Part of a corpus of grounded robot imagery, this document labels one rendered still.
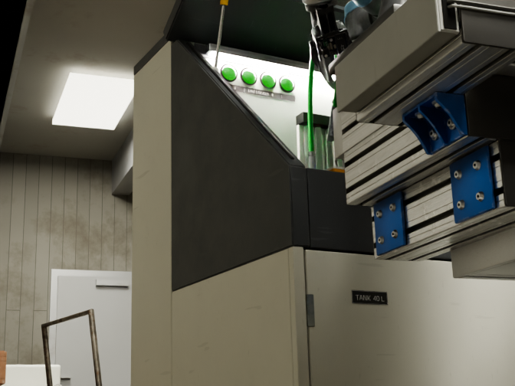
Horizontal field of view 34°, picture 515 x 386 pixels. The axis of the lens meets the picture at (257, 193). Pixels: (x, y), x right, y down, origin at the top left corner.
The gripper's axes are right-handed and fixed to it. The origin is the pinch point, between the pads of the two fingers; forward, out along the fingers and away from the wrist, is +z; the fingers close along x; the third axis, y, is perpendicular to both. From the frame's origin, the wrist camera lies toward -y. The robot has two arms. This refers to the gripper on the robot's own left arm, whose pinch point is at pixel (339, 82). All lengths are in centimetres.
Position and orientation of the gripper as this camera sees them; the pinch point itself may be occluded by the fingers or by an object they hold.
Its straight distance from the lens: 195.6
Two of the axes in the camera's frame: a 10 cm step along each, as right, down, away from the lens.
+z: 2.6, 8.5, 4.6
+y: 0.9, 4.5, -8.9
